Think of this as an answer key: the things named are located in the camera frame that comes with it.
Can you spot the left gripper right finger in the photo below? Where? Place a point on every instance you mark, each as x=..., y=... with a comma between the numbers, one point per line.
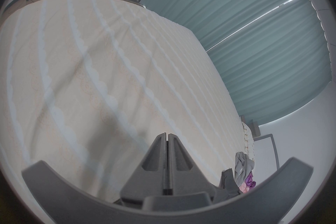
x=196, y=183

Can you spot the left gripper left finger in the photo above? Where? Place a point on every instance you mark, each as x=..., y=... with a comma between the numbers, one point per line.
x=136, y=183

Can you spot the black T-shirt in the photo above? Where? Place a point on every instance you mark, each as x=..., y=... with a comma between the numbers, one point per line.
x=227, y=181

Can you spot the bed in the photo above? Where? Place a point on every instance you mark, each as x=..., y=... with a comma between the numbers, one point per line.
x=105, y=73

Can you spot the pink garment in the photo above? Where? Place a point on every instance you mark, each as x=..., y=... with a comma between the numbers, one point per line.
x=244, y=187

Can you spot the grey garment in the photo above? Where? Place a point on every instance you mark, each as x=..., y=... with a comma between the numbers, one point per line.
x=244, y=167

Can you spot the purple garment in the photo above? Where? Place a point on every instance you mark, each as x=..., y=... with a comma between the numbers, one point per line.
x=250, y=179

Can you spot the white printed pillow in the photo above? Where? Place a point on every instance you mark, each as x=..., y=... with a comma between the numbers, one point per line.
x=248, y=141

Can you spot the grey bedside table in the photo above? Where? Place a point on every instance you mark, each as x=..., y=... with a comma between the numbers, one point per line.
x=254, y=128

